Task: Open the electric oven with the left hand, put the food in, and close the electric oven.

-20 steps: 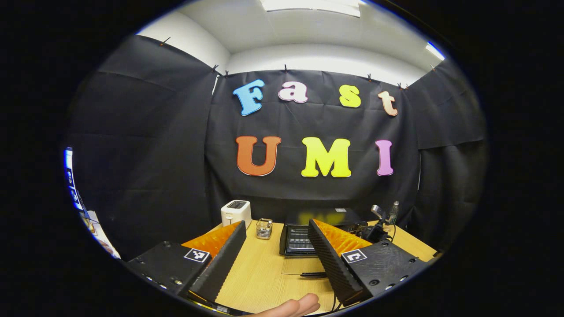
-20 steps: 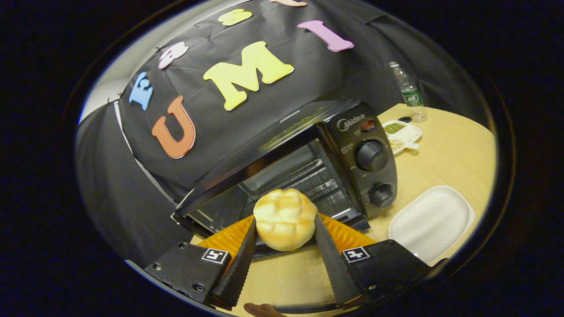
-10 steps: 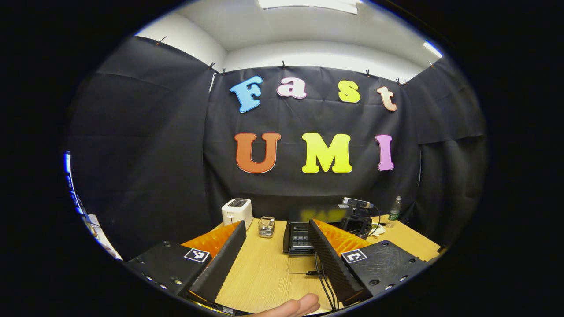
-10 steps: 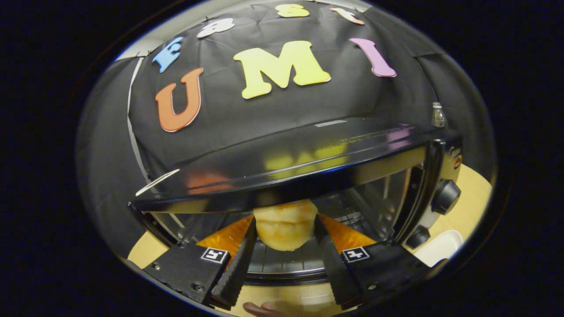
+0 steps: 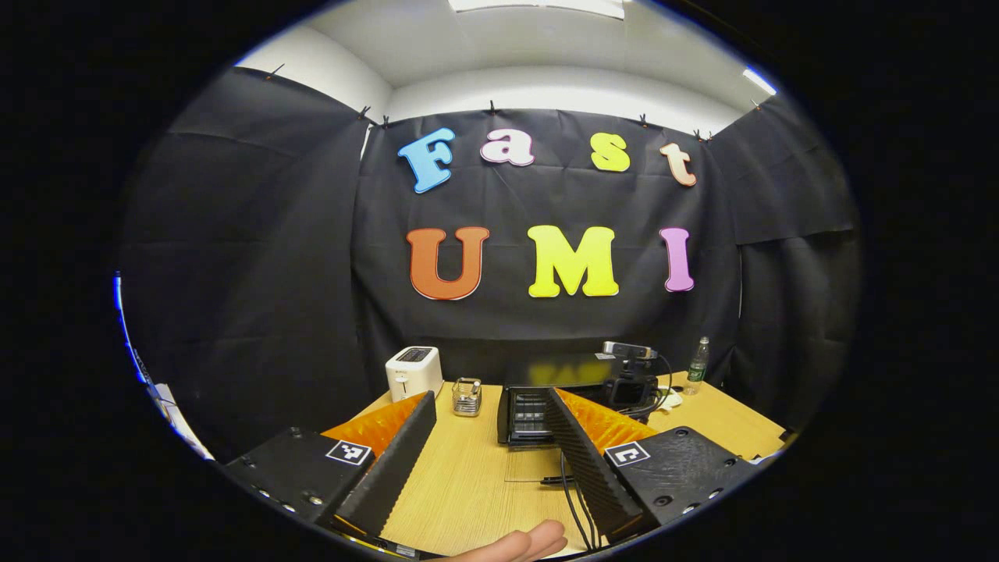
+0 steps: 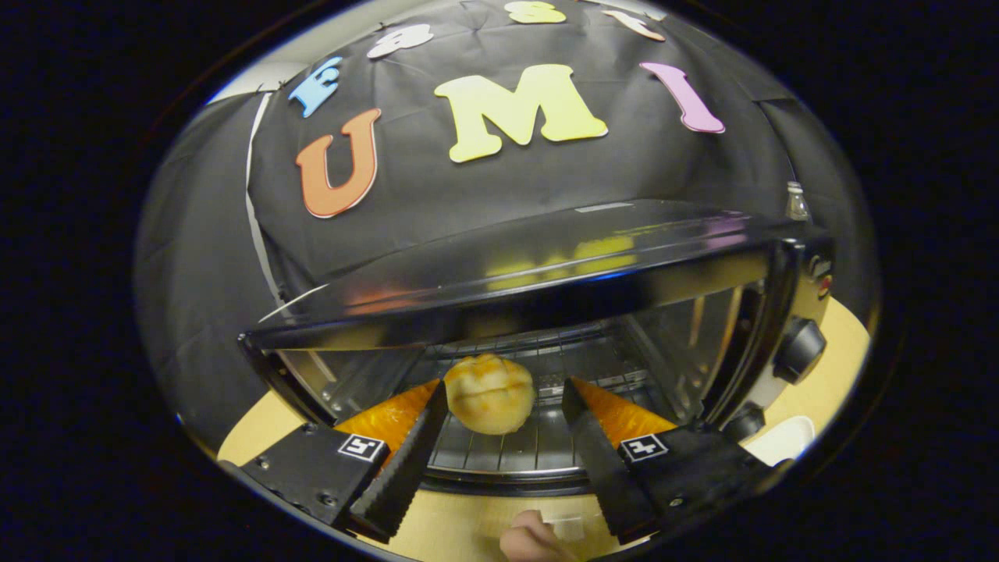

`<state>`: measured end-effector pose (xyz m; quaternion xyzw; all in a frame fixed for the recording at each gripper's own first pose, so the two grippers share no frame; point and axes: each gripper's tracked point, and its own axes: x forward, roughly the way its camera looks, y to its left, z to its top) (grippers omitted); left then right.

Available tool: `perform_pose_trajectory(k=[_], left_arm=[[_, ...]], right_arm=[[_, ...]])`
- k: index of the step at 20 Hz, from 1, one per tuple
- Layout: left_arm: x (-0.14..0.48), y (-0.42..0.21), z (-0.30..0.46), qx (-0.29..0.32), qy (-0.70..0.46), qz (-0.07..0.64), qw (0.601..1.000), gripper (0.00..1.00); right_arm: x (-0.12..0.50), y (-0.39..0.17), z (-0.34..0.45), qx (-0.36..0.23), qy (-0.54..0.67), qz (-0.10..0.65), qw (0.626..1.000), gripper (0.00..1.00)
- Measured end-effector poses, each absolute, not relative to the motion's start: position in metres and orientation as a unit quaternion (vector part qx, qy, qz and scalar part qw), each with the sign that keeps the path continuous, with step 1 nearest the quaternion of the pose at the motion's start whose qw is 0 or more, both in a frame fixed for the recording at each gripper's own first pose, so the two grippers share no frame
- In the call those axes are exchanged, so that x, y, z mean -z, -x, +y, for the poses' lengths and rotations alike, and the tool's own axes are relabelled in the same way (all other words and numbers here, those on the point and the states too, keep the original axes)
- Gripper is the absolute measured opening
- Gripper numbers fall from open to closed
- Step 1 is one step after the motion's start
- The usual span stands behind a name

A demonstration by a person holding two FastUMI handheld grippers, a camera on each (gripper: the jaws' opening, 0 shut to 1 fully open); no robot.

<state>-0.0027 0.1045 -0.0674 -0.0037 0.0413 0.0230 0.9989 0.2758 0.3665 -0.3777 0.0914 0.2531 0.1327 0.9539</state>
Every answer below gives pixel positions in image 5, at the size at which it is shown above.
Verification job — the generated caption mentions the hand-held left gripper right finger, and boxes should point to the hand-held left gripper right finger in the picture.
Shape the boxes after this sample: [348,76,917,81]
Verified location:
[545,387,759,545]

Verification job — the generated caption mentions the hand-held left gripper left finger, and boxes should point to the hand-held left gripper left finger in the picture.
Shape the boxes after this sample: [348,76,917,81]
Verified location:
[225,390,437,539]

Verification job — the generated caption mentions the black electric oven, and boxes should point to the black electric oven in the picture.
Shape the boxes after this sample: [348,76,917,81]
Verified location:
[496,353,621,486]

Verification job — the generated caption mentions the clear plastic water bottle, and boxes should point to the clear plastic water bottle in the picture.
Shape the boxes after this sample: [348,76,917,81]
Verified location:
[684,336,711,396]

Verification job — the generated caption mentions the white toaster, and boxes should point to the white toaster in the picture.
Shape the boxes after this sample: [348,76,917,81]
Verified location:
[386,347,444,403]

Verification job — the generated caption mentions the black backdrop cloth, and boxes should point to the black backdrop cloth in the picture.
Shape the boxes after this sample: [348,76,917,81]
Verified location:
[117,66,863,461]

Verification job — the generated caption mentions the ceiling light panel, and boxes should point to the ceiling light panel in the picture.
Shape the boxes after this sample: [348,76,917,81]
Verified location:
[447,0,627,20]

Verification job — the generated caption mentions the black cable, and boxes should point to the black cable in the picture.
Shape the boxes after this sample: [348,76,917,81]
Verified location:
[654,355,677,412]
[539,449,598,552]

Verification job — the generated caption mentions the wire mesh basket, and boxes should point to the wire mesh basket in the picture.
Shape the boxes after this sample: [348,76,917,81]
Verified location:
[452,378,483,418]

